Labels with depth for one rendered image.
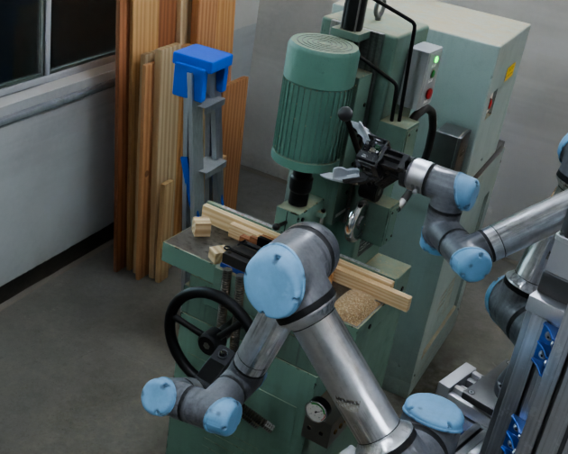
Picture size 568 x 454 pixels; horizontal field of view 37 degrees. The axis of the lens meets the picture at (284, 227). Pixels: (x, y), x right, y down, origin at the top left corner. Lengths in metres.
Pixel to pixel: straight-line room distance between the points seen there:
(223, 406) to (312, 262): 0.39
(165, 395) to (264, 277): 0.40
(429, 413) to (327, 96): 0.81
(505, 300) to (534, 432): 0.48
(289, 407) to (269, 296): 0.91
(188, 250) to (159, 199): 1.42
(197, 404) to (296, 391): 0.61
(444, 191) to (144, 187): 2.00
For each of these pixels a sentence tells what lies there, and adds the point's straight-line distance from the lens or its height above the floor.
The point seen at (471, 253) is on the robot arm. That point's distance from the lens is 1.79.
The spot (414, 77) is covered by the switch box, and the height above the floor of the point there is 1.41.
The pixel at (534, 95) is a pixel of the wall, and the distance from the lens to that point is 4.34.
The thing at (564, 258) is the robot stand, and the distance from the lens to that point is 1.67.
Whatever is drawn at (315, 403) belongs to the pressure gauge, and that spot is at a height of 0.68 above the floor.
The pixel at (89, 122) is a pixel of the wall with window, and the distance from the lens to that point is 3.71.
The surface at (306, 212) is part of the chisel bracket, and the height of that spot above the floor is 1.07.
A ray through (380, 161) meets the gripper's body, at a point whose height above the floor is 1.33.
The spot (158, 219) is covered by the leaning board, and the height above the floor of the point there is 0.29.
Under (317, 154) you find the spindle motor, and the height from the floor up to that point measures 1.25.
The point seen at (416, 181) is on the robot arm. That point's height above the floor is 1.32.
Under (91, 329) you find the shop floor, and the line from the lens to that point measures 3.53.
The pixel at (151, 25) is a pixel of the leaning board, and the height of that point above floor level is 1.09.
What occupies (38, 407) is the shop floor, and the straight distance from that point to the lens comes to 3.16.
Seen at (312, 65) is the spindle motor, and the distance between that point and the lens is 2.02.
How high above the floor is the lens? 2.04
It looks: 27 degrees down
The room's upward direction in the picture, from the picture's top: 9 degrees clockwise
